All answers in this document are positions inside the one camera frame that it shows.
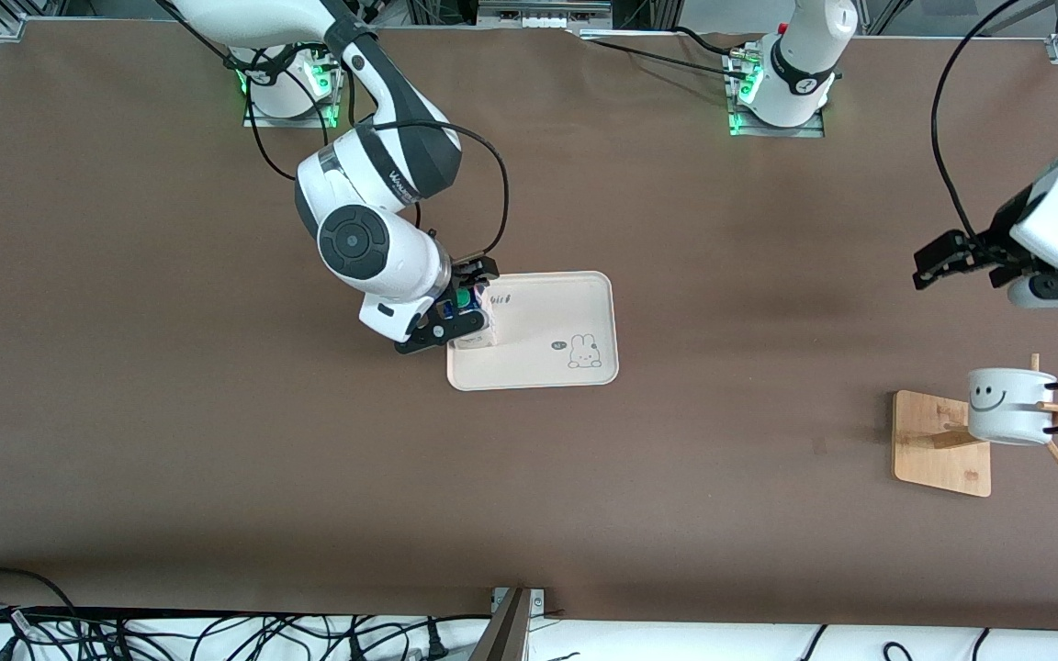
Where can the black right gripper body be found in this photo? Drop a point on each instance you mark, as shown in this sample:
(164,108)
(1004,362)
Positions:
(468,274)

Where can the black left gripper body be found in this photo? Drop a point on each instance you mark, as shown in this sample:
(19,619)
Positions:
(988,249)

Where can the blue white milk carton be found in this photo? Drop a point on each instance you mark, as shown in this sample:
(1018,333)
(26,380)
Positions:
(478,338)

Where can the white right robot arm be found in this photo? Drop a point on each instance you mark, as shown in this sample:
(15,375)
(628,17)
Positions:
(354,239)

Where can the cream tray rabbit print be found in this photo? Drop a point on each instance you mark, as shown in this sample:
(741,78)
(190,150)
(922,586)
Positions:
(538,321)

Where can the wooden mug tree rack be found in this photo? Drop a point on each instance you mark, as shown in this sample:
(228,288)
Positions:
(938,459)

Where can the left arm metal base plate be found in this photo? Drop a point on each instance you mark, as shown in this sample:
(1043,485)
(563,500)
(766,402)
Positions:
(772,131)

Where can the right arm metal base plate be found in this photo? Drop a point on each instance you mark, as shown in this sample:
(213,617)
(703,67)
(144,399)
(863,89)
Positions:
(290,122)

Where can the silver metal frame rail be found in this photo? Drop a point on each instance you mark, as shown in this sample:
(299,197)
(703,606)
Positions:
(543,14)

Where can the silver bracket plate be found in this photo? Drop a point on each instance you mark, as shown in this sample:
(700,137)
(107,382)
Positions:
(538,601)

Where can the grey metal post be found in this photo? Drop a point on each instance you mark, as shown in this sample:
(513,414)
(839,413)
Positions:
(506,633)

